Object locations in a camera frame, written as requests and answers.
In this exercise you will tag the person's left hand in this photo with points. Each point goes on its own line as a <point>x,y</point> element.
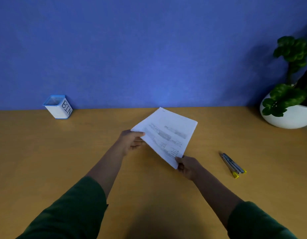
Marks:
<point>128,141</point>

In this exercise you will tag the person's right hand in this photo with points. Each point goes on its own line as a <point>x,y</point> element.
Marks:
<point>190,167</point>

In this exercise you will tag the person's left thumb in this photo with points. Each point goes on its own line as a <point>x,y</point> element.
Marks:
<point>137,133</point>

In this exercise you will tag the person's right thumb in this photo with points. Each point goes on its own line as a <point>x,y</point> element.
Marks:
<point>181,159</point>

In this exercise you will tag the white printed paper sheets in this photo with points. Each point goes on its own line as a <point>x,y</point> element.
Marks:
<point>165,135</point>

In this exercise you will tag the person's right forearm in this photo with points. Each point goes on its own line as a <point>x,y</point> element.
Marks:
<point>233,204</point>

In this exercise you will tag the person's left forearm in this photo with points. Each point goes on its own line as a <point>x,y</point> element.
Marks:
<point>76,196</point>

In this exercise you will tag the white blue-rimmed bin container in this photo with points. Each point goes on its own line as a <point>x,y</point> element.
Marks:
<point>58,107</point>

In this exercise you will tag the white round plant pot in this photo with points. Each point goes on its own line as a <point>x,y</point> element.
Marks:
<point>290,118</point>

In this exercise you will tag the green potted plant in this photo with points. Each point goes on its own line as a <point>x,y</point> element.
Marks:
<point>290,77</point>

